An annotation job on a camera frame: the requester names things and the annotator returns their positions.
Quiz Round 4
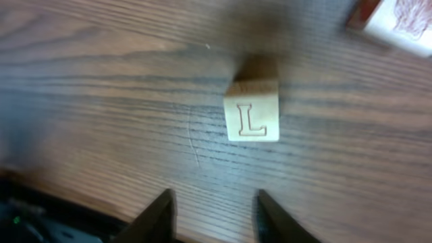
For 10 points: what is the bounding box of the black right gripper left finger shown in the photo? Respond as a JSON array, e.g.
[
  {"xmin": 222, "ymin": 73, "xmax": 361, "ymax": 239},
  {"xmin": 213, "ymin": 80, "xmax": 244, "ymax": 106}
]
[{"xmin": 113, "ymin": 189, "xmax": 176, "ymax": 243}]

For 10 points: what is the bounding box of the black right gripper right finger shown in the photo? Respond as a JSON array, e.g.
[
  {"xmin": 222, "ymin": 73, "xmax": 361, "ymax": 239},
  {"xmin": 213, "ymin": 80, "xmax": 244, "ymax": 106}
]
[{"xmin": 254, "ymin": 189, "xmax": 321, "ymax": 243}]

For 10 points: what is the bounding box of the white plain letter block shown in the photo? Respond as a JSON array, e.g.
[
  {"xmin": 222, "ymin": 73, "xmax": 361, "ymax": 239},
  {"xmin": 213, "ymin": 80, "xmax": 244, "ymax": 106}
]
[{"xmin": 223, "ymin": 80, "xmax": 280, "ymax": 142}]

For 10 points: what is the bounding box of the white shell number block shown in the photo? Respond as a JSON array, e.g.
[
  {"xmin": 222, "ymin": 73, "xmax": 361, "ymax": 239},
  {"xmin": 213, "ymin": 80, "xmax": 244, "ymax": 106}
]
[{"xmin": 346, "ymin": 0, "xmax": 431, "ymax": 58}]

